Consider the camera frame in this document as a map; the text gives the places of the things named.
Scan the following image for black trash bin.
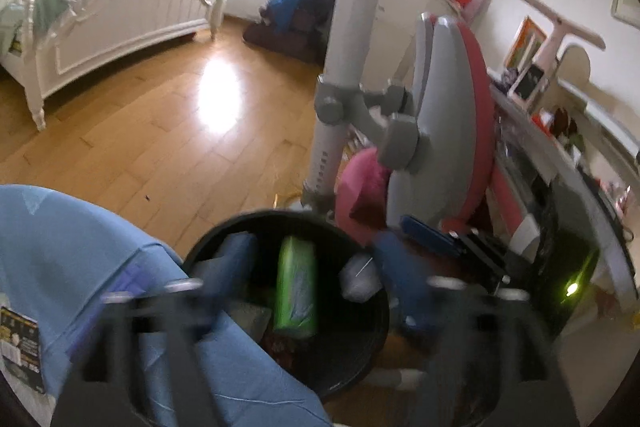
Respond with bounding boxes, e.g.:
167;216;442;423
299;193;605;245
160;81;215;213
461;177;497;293
182;209;391;405

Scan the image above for pile of blue clothes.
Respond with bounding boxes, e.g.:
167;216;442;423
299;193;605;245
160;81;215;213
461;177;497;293
260;0;341;38

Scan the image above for grey white desk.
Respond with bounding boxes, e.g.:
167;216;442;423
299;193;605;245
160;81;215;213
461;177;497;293
487;72;640;308

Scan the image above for blue tablecloth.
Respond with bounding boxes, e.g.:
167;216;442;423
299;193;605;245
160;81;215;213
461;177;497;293
0;184;333;427

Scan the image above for green packet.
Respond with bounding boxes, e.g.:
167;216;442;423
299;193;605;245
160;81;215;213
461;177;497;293
272;236;320;338

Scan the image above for small black board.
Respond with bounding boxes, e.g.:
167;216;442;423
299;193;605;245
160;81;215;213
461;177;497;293
510;62;548;100

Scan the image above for grey packet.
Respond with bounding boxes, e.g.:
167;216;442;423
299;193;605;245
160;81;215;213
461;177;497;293
227;299;273;343

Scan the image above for red snack box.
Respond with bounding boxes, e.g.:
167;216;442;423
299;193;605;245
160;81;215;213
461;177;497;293
272;332;303;360

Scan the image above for white crumpled paper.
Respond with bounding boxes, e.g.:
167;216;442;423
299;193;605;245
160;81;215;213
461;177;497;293
339;253;383;303

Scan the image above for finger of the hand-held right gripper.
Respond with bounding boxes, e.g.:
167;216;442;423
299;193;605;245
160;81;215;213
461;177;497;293
400;214;513;298

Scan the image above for white bed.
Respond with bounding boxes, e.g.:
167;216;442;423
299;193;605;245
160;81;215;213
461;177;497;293
0;0;240;132

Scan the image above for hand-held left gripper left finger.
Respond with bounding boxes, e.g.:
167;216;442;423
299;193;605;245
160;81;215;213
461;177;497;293
50;232;258;427

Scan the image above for white cabinet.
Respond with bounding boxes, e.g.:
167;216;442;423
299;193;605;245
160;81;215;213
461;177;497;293
375;0;466;40

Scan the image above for beige desk stand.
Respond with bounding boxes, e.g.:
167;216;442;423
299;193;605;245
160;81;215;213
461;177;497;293
515;0;606;108

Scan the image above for grey pink chair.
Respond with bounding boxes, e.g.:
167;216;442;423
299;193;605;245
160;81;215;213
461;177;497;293
300;0;501;258

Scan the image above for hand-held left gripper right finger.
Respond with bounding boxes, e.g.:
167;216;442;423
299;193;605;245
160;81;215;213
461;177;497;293
372;231;581;427

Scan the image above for dark brown bag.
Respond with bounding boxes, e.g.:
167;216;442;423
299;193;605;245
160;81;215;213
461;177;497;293
242;22;326;64

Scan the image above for orange picture frame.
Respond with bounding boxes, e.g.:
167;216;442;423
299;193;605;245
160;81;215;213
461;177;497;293
505;17;547;72

